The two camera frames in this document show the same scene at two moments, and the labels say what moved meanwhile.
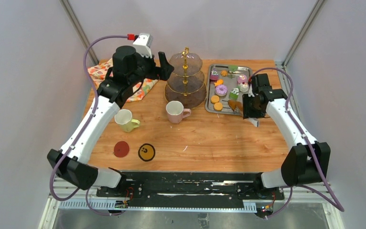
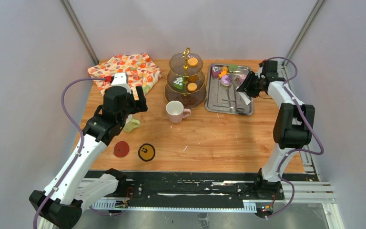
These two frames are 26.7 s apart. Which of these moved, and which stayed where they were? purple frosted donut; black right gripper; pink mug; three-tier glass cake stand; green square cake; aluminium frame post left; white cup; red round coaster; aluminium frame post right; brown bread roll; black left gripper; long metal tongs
Moved: brown bread roll; long metal tongs; black right gripper; green square cake; black left gripper; purple frosted donut
Stayed: red round coaster; pink mug; aluminium frame post right; aluminium frame post left; white cup; three-tier glass cake stand
